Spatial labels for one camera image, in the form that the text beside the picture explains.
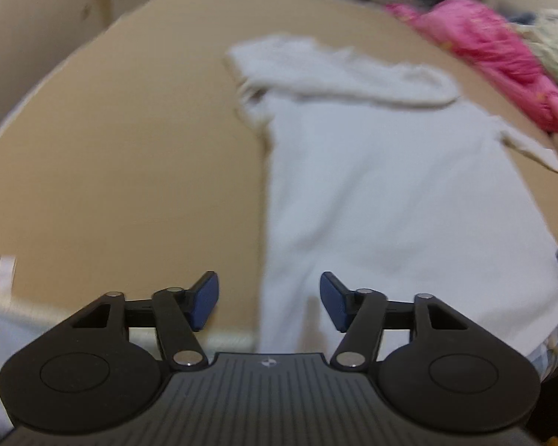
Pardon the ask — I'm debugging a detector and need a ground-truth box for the white shirt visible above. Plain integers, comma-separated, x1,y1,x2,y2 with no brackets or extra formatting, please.
224,33,558,355

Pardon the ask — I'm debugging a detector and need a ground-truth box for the white paper strip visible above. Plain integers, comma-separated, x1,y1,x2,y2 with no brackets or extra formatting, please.
0,255,18,299

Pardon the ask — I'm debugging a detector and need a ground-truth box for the pink cloth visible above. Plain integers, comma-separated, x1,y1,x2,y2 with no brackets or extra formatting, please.
385,0,558,149

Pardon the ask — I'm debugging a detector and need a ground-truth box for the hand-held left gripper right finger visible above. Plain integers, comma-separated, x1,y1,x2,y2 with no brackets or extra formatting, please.
320,271,468,373

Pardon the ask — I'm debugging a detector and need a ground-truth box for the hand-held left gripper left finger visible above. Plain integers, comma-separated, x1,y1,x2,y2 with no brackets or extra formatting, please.
70,270,220,373

